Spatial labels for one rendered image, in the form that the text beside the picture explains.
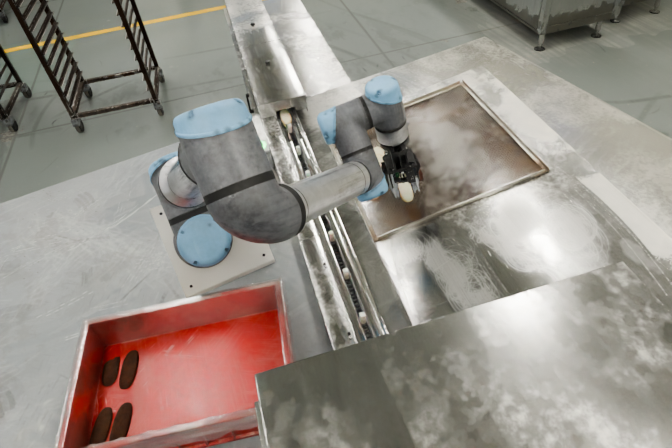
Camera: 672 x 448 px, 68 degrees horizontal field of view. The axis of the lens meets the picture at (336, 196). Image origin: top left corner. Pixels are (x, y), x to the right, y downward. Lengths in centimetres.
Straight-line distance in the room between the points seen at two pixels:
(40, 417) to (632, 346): 118
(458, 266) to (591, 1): 318
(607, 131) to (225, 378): 142
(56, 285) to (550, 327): 130
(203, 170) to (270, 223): 13
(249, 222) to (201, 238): 40
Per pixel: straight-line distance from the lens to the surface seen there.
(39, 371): 146
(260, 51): 223
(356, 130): 109
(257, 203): 75
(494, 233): 130
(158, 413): 125
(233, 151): 75
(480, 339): 67
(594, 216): 134
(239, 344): 127
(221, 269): 138
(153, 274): 150
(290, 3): 295
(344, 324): 121
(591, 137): 186
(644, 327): 74
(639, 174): 176
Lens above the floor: 187
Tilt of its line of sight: 42 degrees down
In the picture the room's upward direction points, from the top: 7 degrees counter-clockwise
